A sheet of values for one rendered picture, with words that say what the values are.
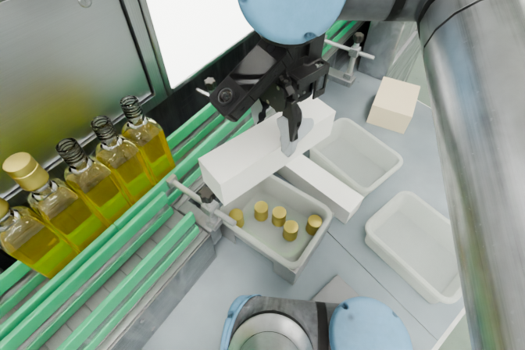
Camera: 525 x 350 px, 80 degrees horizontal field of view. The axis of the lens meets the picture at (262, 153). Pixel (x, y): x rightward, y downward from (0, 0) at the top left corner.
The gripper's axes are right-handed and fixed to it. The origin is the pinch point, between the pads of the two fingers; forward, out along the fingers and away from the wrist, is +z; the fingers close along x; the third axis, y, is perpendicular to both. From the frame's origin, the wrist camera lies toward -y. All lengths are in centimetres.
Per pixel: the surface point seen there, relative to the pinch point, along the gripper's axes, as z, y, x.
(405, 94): 26, 62, 6
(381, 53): 24, 70, 23
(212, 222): 18.3, -12.3, 2.7
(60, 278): 13.2, -38.0, 7.2
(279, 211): 27.8, 3.4, -0.1
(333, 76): 23, 47, 24
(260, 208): 27.8, 0.4, 3.4
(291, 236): 29.4, 1.9, -6.1
